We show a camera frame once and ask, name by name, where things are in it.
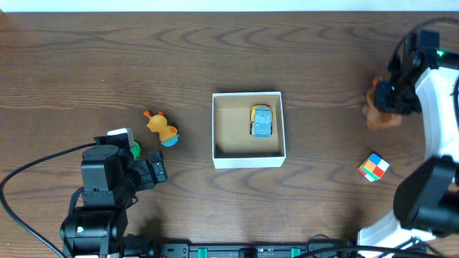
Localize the brown plush capybara toy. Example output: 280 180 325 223
362 77 402 131

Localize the yellow grey toy truck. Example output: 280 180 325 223
250 105 273 138

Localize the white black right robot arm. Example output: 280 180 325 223
357 29 458 251

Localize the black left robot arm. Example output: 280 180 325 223
60 145 167 257

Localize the green ribbed wheel toy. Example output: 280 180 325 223
131 141 142 160

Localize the orange rubber duck toy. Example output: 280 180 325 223
143 110 179 147

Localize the white cardboard box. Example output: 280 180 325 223
212 92 286 169

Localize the multicoloured puzzle cube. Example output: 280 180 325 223
357 153 389 182

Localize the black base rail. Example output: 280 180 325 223
120 234 350 258

